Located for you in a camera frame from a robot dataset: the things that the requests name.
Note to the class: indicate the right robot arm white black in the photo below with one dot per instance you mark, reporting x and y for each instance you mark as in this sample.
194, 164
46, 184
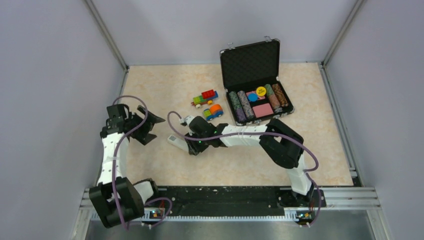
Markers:
274, 138

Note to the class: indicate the white remote control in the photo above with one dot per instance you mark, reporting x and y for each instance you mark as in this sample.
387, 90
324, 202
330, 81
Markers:
179, 143

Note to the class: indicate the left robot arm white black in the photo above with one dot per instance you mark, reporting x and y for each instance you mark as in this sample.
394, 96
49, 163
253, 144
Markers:
115, 199

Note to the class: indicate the pink card deck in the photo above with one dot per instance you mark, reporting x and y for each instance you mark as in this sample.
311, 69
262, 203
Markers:
262, 110

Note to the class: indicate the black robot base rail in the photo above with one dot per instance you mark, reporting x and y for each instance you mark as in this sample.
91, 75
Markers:
228, 202

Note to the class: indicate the black poker chip case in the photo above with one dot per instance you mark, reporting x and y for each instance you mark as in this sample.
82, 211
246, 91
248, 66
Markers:
247, 67

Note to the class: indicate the red blue brick truck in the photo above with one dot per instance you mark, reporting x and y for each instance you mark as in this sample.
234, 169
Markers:
205, 98

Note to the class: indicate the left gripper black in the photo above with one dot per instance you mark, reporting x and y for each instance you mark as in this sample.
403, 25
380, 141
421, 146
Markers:
142, 136

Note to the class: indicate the brown orange chip stack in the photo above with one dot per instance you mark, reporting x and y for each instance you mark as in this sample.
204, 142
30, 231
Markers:
280, 95

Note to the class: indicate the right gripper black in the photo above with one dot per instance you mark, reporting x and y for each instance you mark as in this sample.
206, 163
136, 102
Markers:
195, 148

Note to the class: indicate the green purple chip stack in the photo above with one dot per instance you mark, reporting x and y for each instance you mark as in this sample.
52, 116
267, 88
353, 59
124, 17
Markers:
237, 106

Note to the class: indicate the blue poker chip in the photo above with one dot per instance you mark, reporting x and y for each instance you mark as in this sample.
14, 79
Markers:
252, 97

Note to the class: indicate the orange blue toy car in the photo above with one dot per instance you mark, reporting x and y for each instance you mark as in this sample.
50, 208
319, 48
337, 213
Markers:
215, 111

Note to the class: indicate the blue purple chip stack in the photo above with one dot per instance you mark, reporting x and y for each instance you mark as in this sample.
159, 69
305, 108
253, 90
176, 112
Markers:
246, 105

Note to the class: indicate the yellow dealer button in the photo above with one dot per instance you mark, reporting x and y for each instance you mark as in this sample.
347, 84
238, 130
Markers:
261, 91

